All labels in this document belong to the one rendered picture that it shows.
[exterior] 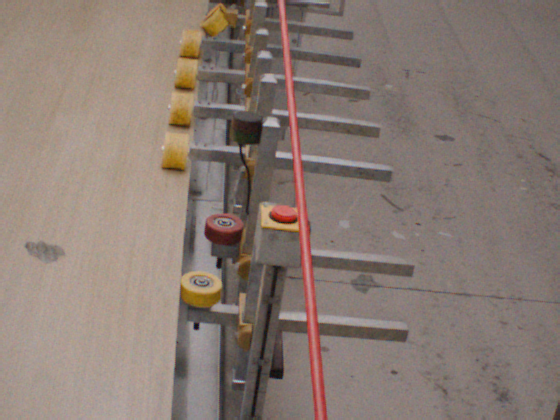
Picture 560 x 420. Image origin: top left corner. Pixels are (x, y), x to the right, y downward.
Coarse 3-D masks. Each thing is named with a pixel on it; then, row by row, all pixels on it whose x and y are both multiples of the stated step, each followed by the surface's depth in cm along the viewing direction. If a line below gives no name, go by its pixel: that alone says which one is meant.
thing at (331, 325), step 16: (224, 304) 229; (192, 320) 227; (208, 320) 227; (224, 320) 227; (288, 320) 228; (304, 320) 228; (320, 320) 229; (336, 320) 230; (352, 320) 231; (368, 320) 231; (384, 320) 232; (336, 336) 230; (352, 336) 230; (368, 336) 230; (384, 336) 230; (400, 336) 231
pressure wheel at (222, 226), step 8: (216, 216) 249; (224, 216) 250; (232, 216) 250; (208, 224) 246; (216, 224) 246; (224, 224) 247; (232, 224) 248; (240, 224) 247; (208, 232) 246; (216, 232) 244; (224, 232) 244; (232, 232) 245; (240, 232) 246; (216, 240) 245; (224, 240) 245; (232, 240) 246; (240, 240) 248; (216, 264) 252
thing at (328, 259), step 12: (216, 252) 249; (228, 252) 249; (312, 252) 251; (324, 252) 252; (336, 252) 252; (348, 252) 253; (312, 264) 251; (324, 264) 251; (336, 264) 251; (348, 264) 251; (360, 264) 251; (372, 264) 252; (384, 264) 252; (396, 264) 252; (408, 264) 252
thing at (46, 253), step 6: (30, 246) 226; (36, 246) 226; (42, 246) 226; (48, 246) 227; (54, 246) 227; (60, 246) 227; (30, 252) 224; (36, 252) 224; (42, 252) 224; (48, 252) 224; (54, 252) 226; (60, 252) 226; (42, 258) 224; (48, 258) 224; (54, 258) 224
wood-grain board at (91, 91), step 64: (0, 0) 360; (64, 0) 368; (128, 0) 376; (192, 0) 384; (0, 64) 311; (64, 64) 317; (128, 64) 323; (0, 128) 275; (64, 128) 279; (128, 128) 284; (192, 128) 289; (0, 192) 246; (64, 192) 250; (128, 192) 254; (0, 256) 222; (64, 256) 226; (128, 256) 230; (0, 320) 203; (64, 320) 206; (128, 320) 210; (0, 384) 186; (64, 384) 189; (128, 384) 193
